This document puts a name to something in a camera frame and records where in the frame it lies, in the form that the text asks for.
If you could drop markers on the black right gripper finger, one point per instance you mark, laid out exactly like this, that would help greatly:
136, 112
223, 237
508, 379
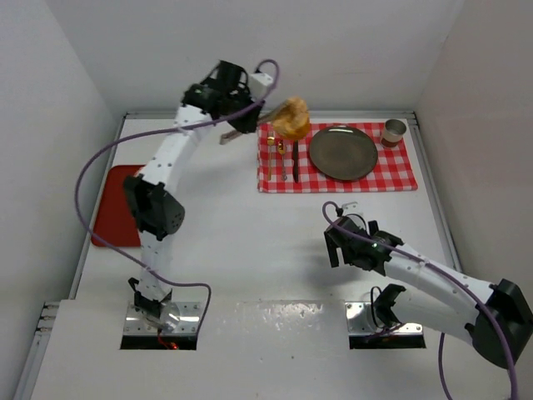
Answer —
373, 227
332, 247

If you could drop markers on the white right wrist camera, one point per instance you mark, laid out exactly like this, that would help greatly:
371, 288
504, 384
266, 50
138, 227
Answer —
350, 208

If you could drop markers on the gold and silver spoon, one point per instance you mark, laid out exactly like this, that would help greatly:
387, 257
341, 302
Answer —
281, 150

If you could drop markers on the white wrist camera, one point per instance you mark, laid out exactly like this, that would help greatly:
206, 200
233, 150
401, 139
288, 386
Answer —
350, 208
259, 84

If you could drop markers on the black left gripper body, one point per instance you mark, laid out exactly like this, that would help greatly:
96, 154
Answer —
248, 118

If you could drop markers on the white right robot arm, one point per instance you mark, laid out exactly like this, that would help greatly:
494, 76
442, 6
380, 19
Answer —
494, 318

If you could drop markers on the black knife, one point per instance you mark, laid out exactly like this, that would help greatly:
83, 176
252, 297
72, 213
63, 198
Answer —
295, 159

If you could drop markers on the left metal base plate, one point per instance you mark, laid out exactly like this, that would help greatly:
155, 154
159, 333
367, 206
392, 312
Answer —
177, 319

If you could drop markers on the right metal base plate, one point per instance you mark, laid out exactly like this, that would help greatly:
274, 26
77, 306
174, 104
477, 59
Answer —
360, 323

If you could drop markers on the grey and brown cup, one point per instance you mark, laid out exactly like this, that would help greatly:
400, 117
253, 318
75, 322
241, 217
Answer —
392, 133

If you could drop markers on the metal serving tongs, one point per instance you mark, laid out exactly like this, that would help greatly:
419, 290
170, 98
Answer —
227, 137

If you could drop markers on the red serving tray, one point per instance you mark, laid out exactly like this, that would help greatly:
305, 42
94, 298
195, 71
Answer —
114, 222

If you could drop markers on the dark round plate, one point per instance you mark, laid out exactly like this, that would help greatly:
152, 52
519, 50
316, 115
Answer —
343, 153

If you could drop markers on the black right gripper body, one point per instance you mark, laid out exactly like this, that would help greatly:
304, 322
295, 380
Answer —
337, 244

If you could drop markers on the gold fork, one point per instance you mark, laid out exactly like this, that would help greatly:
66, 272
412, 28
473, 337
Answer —
271, 142

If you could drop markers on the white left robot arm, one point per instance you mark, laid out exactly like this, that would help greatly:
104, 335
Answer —
150, 193

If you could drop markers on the round orange bun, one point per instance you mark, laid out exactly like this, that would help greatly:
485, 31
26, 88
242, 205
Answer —
292, 121

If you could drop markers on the metal base plate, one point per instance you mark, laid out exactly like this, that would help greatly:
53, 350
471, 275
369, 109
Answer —
360, 323
177, 319

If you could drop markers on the red checkered cloth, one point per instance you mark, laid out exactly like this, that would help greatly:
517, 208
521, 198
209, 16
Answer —
393, 172

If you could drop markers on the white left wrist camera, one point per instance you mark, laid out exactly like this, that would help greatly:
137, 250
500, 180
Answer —
259, 84

